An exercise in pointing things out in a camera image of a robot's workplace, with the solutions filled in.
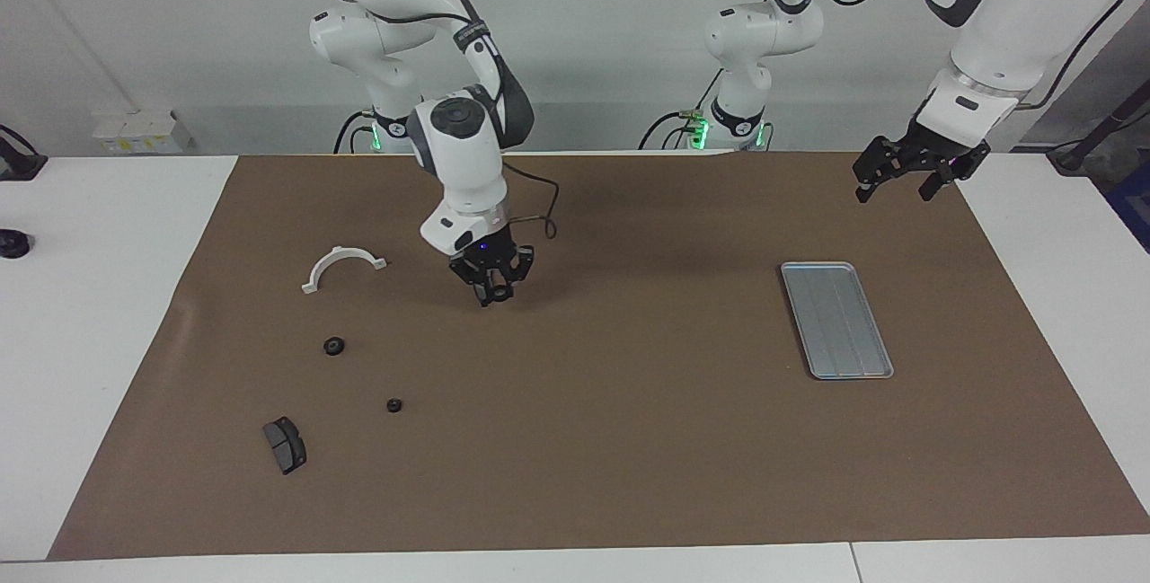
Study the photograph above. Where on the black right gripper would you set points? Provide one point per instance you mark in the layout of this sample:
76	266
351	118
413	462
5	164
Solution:
490	260

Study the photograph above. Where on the white box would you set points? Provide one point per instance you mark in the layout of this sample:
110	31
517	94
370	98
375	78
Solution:
135	134

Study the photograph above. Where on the black round knob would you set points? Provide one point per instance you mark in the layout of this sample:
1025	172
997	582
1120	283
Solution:
13	244

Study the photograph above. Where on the brown table mat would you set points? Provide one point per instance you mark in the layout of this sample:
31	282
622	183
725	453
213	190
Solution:
629	430

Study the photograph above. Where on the silver metal tray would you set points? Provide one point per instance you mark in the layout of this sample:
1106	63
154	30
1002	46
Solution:
835	322

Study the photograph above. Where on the black table clamp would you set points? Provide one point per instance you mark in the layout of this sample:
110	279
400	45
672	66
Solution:
18	165

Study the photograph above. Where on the blue object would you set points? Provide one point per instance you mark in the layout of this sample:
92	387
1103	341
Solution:
1134	215

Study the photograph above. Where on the black stand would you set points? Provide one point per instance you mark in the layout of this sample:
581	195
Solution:
1092	138

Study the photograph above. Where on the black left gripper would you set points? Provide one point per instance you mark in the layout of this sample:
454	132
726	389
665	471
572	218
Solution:
925	152

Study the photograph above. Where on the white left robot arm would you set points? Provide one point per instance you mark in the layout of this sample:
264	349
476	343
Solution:
1015	17

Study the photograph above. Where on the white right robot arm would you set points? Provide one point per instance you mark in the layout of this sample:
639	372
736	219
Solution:
458	161

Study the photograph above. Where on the wide dark brake pad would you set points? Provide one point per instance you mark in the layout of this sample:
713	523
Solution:
286	448

